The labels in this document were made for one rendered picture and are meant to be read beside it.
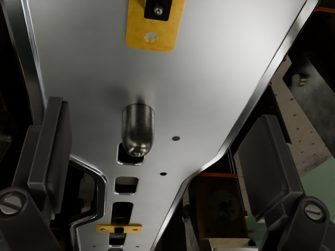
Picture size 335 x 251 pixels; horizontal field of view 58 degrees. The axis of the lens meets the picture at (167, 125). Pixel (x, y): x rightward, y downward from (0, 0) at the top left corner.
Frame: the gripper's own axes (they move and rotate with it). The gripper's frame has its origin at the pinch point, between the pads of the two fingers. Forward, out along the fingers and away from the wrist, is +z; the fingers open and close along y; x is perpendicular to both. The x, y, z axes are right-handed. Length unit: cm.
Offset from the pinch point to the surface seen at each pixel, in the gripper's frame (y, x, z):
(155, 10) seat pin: -0.1, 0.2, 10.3
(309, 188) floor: 186, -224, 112
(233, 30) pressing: 6.2, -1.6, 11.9
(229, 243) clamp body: 19.2, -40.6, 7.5
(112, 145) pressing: -2.3, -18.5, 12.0
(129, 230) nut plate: 2.1, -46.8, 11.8
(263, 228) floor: 190, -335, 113
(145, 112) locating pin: 0.6, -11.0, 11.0
